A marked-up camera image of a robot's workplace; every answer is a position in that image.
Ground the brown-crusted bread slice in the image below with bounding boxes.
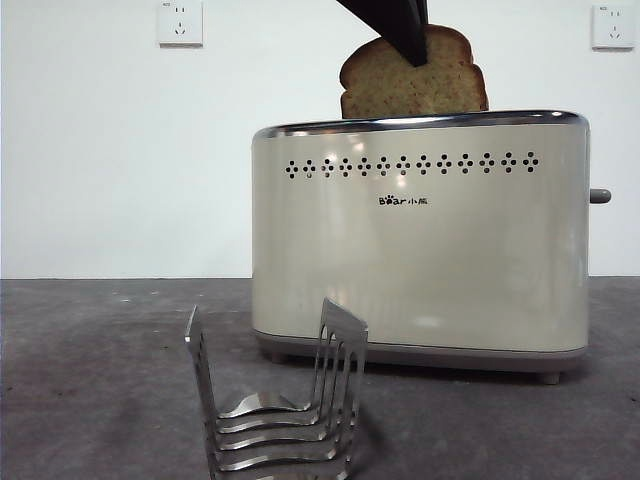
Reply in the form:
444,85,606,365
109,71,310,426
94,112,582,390
339,23,490,121

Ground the stainless steel bread rack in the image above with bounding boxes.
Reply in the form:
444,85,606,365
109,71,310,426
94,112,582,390
184,297,370,480

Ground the cream two-slot toaster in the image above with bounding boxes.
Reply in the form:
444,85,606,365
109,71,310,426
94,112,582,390
249,108,592,386

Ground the white wall socket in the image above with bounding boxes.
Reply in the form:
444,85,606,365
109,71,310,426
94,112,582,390
591,4,635,52
158,0,205,49

